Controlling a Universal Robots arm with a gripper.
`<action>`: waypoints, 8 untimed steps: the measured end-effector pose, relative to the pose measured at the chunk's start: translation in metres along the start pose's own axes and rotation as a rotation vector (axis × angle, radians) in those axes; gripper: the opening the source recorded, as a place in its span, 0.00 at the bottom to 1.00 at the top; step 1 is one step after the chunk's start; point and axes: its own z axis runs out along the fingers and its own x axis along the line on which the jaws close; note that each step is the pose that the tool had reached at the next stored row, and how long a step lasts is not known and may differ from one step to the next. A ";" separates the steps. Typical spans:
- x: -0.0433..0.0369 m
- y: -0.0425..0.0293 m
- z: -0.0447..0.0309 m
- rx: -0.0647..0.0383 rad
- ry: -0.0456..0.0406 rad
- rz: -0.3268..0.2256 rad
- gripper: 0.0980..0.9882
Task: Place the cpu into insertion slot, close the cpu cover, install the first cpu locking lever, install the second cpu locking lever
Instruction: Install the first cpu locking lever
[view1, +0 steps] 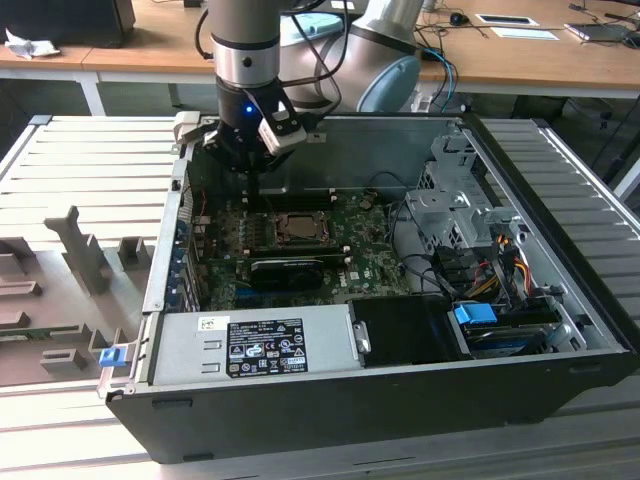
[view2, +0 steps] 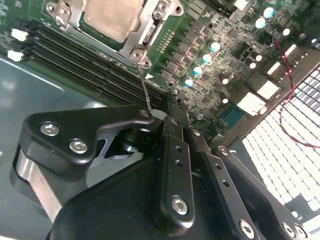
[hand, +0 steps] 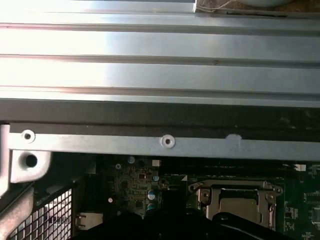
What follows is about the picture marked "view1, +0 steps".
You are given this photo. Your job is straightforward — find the hard disk drive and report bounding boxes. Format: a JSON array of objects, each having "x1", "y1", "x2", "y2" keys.
[{"x1": 462, "y1": 323, "x2": 551, "y2": 359}]

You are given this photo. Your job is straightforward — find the black box on desk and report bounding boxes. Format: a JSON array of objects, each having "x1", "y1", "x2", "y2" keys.
[{"x1": 0, "y1": 0, "x2": 136, "y2": 49}]

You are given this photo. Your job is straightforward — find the blue disk carrier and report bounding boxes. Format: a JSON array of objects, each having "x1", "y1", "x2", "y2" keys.
[{"x1": 452, "y1": 302, "x2": 499, "y2": 331}]

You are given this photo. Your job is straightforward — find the white desk cable hatch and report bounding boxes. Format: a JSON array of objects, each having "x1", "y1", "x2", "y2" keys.
[{"x1": 474, "y1": 13, "x2": 540, "y2": 27}]

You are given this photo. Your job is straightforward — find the silver-topped CPU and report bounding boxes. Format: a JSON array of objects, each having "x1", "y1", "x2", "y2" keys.
[{"x1": 283, "y1": 215, "x2": 324, "y2": 241}]

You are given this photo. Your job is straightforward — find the green RAM stick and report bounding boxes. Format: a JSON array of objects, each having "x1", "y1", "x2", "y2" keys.
[{"x1": 0, "y1": 327, "x2": 81, "y2": 341}]

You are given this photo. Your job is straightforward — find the beige plastic case latch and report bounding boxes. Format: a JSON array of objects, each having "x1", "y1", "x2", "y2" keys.
[{"x1": 173, "y1": 110, "x2": 201, "y2": 146}]

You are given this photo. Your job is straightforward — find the grey tablet device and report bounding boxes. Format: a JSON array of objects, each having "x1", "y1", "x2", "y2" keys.
[{"x1": 564, "y1": 22, "x2": 634, "y2": 44}]

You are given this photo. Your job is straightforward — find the black graphics card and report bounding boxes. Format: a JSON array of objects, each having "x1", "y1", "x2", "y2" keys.
[{"x1": 248, "y1": 257, "x2": 325, "y2": 292}]

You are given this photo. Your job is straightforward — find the green motherboard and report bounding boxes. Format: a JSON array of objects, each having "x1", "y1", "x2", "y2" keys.
[{"x1": 197, "y1": 197, "x2": 416, "y2": 311}]

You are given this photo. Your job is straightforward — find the wooden office desk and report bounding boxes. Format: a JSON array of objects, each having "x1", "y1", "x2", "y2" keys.
[{"x1": 0, "y1": 0, "x2": 640, "y2": 119}]

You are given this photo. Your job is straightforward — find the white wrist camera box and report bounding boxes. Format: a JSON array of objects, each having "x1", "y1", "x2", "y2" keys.
[{"x1": 257, "y1": 102, "x2": 308, "y2": 156}]

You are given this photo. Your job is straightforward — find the metal socket cover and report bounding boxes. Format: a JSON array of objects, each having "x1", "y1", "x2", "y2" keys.
[{"x1": 270, "y1": 211, "x2": 334, "y2": 246}]

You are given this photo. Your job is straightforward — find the grey power supply unit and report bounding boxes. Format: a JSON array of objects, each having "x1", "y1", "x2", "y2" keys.
[{"x1": 149, "y1": 303, "x2": 361, "y2": 386}]

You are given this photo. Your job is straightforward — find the coloured wire bundle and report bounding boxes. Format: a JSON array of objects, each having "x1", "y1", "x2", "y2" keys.
[{"x1": 469, "y1": 234, "x2": 539, "y2": 301}]

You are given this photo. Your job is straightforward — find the silver metal drive cage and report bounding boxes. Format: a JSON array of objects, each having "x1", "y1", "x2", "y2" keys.
[{"x1": 403, "y1": 130, "x2": 534, "y2": 254}]

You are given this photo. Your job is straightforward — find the black PC case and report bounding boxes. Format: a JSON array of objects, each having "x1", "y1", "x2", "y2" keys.
[{"x1": 97, "y1": 110, "x2": 640, "y2": 466}]

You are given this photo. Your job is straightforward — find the grey parts rack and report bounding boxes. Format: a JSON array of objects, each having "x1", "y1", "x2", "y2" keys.
[{"x1": 0, "y1": 204, "x2": 156, "y2": 386}]

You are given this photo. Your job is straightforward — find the crumpled white paper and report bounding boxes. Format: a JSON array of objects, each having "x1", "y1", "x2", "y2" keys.
[{"x1": 4, "y1": 27, "x2": 61, "y2": 60}]

